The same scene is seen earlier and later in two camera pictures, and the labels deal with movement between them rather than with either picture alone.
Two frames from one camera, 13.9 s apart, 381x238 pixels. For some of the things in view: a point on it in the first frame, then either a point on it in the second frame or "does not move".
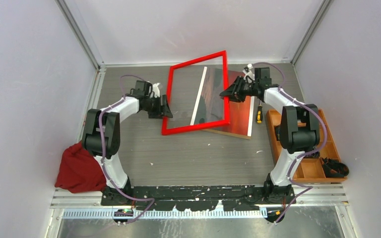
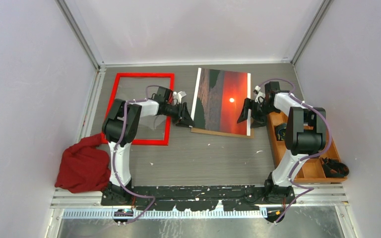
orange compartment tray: x=309 y=169 does not move
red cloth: x=80 y=171 does not move
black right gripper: x=234 y=92 -> x=259 y=121
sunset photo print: x=210 y=107 does not move
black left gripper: x=161 y=111 -> x=183 y=112
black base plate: x=198 y=198 does not move
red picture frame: x=193 y=94 -> x=113 y=96
